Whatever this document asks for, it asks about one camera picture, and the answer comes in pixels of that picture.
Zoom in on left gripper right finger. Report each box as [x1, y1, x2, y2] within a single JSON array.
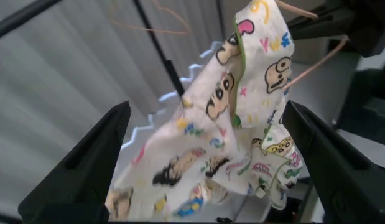
[[281, 100, 385, 223]]

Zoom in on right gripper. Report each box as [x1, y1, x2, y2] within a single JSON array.
[[287, 0, 385, 58]]

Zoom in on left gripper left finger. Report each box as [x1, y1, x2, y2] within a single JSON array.
[[17, 101, 132, 223]]

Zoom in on cream printed garment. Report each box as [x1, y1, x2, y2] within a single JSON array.
[[104, 0, 304, 222]]

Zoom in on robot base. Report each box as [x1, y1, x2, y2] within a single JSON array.
[[216, 58, 385, 223]]

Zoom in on black clothes rack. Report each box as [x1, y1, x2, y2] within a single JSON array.
[[0, 0, 186, 96]]

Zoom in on white curtain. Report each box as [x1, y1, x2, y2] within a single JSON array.
[[0, 0, 252, 218]]

